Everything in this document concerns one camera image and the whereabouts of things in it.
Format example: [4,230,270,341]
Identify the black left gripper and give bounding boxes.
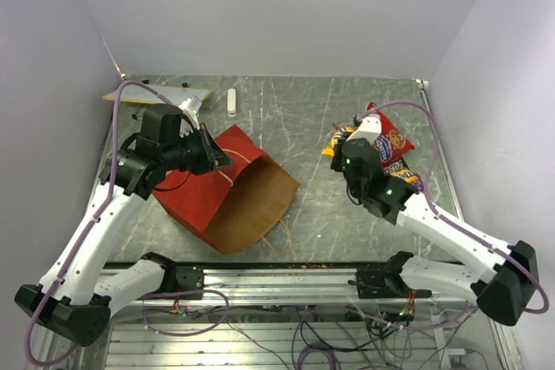
[161,121,234,175]

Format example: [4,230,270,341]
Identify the red snack packet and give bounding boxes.
[373,111,415,166]

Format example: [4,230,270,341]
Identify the red brown paper bag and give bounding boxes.
[153,125,300,255]

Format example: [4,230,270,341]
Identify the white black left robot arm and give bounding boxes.
[15,103,233,347]

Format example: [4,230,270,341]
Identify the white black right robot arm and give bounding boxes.
[330,138,539,327]

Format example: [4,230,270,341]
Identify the white marker pen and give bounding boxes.
[226,88,238,117]

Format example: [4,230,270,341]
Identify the white board yellow edge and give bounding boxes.
[121,85,212,105]

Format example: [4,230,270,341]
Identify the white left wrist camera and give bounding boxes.
[178,96,202,129]

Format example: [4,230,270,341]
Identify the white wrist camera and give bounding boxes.
[349,114,382,145]
[178,96,202,129]

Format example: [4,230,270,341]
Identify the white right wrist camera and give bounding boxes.
[349,114,382,145]

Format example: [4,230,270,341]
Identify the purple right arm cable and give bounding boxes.
[359,100,550,314]

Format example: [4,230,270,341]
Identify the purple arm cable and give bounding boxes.
[359,100,550,314]
[23,79,181,367]

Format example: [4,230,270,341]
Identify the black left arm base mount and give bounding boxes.
[142,263,205,301]

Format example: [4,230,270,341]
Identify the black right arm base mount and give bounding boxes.
[348,263,411,299]

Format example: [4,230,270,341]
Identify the aluminium frame rail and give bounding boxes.
[108,262,478,306]

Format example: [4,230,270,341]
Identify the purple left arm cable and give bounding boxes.
[23,79,181,367]

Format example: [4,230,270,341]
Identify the loose cables under frame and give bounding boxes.
[142,287,478,370]

